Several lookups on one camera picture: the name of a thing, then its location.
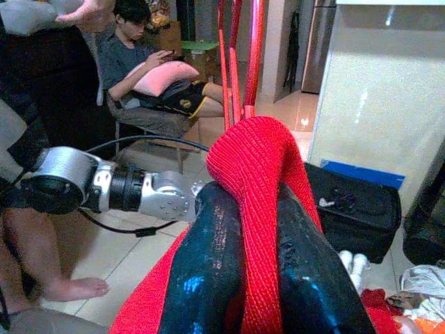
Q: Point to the orange plastic bag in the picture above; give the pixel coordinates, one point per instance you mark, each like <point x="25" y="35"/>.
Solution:
<point x="424" y="327"/>

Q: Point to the white striped shirt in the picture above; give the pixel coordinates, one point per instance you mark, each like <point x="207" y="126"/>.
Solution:
<point x="424" y="285"/>

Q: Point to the standing barefoot person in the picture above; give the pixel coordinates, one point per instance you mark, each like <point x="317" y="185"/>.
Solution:
<point x="34" y="250"/>

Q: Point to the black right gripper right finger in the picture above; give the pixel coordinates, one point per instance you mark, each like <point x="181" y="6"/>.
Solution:
<point x="313" y="285"/>

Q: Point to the red shirt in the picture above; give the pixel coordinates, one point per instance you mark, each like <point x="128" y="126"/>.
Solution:
<point x="260" y="174"/>

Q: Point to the pink pillow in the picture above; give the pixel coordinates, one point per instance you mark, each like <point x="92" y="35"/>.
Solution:
<point x="163" y="76"/>

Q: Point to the red clothes hanger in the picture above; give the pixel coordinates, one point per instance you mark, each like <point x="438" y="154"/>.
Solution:
<point x="255" y="52"/>

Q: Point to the green topped cardboard box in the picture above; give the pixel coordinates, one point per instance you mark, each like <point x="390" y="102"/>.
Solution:
<point x="198" y="47"/>

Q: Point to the seated person grey shirt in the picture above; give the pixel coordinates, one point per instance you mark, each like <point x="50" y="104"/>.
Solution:
<point x="121" y="59"/>

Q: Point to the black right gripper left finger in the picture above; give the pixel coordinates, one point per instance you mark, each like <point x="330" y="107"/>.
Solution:
<point x="205" y="271"/>

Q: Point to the steel refrigerator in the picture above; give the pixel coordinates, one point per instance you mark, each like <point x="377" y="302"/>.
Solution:
<point x="320" y="45"/>

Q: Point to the blue board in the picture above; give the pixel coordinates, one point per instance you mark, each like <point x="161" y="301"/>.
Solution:
<point x="365" y="174"/>

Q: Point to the grey cushioned chair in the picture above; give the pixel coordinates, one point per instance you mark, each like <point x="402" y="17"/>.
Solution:
<point x="149" y="118"/>

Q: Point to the black carry case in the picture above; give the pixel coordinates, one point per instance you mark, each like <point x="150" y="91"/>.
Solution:
<point x="365" y="222"/>

